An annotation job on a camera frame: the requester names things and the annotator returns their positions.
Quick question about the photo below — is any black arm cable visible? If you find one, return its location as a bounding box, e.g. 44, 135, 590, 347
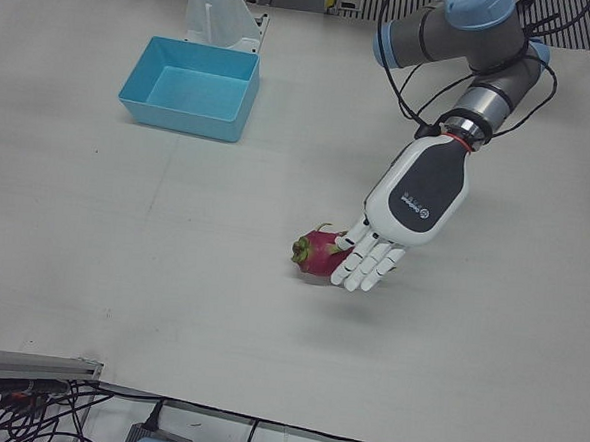
369, 0, 563, 148

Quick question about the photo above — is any white grey robot hand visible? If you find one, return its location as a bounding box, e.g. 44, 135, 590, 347
328, 124, 476, 301

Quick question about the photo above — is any red dragon fruit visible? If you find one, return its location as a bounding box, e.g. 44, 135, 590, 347
288, 220, 356, 289

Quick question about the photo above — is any blue plastic bin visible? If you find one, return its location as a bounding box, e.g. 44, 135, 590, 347
115, 32, 263, 145

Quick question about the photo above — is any grey metal box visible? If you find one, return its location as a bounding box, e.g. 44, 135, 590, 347
121, 419, 194, 442

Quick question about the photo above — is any white pedestal stand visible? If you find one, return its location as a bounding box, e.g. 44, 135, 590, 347
181, 0, 272, 55

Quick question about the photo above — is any aluminium frame rail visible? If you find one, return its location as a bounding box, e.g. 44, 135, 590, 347
0, 348, 105, 387

